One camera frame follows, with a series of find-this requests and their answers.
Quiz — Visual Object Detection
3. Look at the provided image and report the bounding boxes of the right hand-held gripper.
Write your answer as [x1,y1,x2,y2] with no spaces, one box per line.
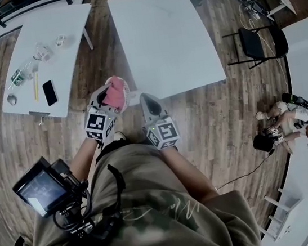
[138,88,182,153]

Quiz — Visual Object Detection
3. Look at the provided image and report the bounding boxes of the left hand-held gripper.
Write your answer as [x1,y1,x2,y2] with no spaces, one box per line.
[79,83,125,146]

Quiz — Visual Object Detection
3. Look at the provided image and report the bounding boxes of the pink cloth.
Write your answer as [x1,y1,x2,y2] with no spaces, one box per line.
[99,75,130,111]

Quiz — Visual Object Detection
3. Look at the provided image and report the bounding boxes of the small white desk fan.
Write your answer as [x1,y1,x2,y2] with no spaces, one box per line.
[104,73,138,116]

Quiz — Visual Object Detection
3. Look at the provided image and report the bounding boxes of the person's left forearm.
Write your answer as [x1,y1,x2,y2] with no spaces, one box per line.
[67,137,106,185]

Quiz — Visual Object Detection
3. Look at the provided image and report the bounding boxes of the person's right forearm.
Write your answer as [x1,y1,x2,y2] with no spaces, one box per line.
[160,139,221,208]

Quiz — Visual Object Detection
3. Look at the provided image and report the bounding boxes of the person's white shoe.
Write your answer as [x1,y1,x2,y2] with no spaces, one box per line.
[113,130,127,143]

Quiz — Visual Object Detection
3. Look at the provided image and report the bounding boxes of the person's black trousers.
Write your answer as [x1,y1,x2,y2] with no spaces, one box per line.
[92,134,153,164]

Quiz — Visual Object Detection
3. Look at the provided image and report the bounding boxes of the white table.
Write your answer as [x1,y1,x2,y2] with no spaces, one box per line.
[0,2,108,126]
[106,0,229,105]

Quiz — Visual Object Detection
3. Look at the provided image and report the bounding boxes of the black smartphone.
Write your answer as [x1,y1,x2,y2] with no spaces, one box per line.
[41,79,60,108]

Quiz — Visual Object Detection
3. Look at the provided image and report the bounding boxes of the grey table clamp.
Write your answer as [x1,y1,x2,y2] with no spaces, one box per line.
[28,108,52,127]

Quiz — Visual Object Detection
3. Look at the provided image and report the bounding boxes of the yellow pencil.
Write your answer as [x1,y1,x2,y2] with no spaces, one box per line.
[31,72,42,102]

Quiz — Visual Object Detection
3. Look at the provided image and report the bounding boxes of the clear plastic cup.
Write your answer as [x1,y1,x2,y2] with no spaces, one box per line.
[30,40,55,63]

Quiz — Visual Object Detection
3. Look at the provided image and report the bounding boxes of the grey computer mouse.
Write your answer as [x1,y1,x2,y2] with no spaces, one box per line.
[6,93,18,106]

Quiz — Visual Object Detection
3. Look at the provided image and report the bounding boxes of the black chest monitor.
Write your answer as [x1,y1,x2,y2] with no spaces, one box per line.
[8,152,83,222]

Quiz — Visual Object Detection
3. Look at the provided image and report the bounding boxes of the person's olive shirt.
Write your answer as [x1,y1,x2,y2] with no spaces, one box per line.
[19,128,263,246]

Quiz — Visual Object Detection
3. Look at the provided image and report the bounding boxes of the black bucket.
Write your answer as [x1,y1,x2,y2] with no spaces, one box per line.
[251,132,275,154]

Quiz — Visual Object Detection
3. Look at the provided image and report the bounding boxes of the black folding chair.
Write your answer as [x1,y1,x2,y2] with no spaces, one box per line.
[221,21,291,73]

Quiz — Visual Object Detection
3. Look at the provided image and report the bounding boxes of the white wooden shelf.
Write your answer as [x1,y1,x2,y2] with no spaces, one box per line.
[254,184,308,244]

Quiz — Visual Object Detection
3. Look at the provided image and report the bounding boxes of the black floor cable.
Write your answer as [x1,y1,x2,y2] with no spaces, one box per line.
[211,150,278,191]

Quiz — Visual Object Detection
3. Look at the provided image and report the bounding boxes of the black chest camera rig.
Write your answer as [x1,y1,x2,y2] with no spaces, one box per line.
[44,149,135,246]

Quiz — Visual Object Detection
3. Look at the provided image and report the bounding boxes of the tangle of cables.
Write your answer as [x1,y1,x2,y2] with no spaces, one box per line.
[235,0,270,25]

